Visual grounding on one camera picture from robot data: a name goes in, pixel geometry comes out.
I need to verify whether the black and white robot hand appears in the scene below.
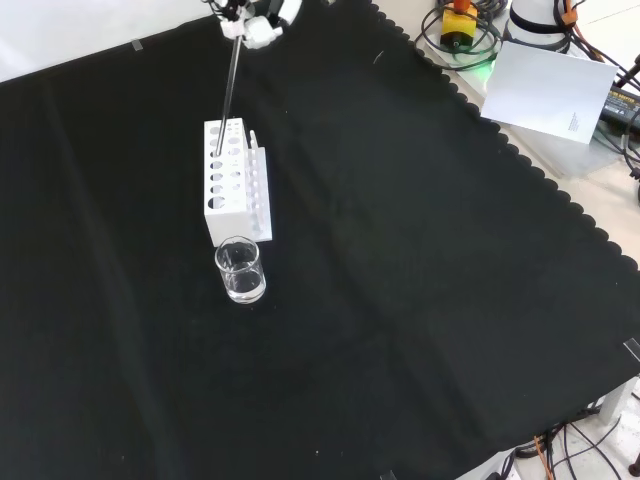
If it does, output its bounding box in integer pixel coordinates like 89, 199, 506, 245
202, 0, 304, 50

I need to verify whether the clear glass rod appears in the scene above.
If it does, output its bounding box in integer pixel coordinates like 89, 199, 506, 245
215, 35, 244, 155

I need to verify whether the white test tube rack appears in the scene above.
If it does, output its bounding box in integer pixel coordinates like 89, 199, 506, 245
203, 117, 275, 249

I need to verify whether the clear glass beaker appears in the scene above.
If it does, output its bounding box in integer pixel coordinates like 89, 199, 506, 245
214, 236, 268, 306

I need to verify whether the yellow stop button box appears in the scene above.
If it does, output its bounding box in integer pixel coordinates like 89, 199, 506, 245
441, 0, 478, 50

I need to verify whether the black bench cloth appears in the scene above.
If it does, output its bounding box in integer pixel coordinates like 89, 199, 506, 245
0, 0, 640, 480

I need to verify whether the black power adapter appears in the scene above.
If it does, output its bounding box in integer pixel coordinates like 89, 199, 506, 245
598, 83, 640, 135

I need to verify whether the black coiled cable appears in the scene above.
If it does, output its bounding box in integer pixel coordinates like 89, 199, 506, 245
420, 0, 504, 71

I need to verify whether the orange cable on arm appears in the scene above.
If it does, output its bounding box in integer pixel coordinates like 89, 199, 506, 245
549, 0, 609, 64

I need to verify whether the orange floor cable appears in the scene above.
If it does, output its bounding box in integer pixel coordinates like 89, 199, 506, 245
531, 433, 556, 480

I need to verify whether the grey bench leg bracket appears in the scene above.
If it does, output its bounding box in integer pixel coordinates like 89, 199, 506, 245
598, 374, 640, 427

